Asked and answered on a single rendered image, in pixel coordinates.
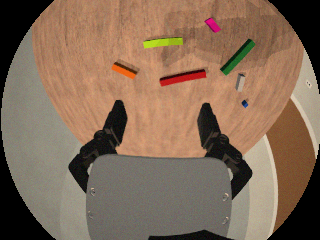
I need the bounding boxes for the small blue cube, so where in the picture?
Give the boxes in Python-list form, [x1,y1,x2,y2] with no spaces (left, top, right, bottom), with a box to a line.
[241,100,248,108]

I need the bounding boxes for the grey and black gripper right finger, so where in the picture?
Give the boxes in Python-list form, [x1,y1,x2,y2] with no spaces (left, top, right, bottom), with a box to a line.
[197,103,253,200]

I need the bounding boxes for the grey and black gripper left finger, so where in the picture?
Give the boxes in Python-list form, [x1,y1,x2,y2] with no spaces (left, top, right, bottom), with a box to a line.
[68,100,128,193]

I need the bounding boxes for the orange rod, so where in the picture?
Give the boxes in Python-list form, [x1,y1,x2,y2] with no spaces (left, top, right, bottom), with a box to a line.
[112,62,137,79]

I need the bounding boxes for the small magenta block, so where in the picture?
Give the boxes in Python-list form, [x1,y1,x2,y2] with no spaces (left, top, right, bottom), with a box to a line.
[204,18,221,33]

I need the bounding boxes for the red rod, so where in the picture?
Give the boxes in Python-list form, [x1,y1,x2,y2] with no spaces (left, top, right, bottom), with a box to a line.
[159,69,207,87]

